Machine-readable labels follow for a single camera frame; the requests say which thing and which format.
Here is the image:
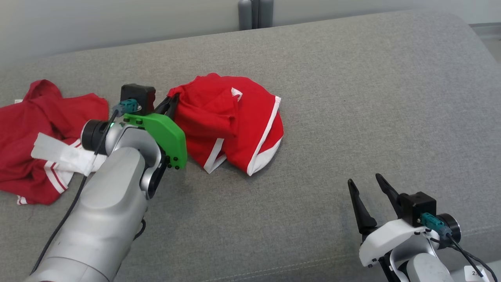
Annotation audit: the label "teal camera connector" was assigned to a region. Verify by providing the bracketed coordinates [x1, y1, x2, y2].
[113, 99, 140, 116]
[421, 213, 451, 238]

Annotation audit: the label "white cable label tag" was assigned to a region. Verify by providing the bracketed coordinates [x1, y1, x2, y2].
[463, 265, 490, 281]

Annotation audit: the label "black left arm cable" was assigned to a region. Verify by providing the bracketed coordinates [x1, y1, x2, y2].
[31, 110, 119, 275]

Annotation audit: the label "red shirt with white sleeves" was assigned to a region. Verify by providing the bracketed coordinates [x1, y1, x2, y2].
[0, 80, 109, 206]

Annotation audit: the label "red shorts with white trim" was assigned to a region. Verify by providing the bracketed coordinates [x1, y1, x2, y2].
[168, 73, 284, 176]

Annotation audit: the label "grey double metal post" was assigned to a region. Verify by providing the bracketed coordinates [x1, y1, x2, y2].
[238, 0, 274, 31]

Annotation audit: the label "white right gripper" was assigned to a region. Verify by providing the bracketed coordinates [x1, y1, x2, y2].
[348, 174, 431, 269]

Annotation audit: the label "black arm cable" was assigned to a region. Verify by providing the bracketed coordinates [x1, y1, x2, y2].
[31, 110, 119, 275]
[431, 234, 498, 282]

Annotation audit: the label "teal left camera connector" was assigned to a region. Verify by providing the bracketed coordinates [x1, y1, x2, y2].
[113, 99, 140, 116]

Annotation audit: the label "teal right camera connector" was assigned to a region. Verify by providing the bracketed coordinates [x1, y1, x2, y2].
[421, 213, 451, 238]

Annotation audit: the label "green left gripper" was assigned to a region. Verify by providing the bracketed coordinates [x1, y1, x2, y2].
[123, 93, 187, 170]

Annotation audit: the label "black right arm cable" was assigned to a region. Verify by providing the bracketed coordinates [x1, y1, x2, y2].
[431, 234, 498, 282]

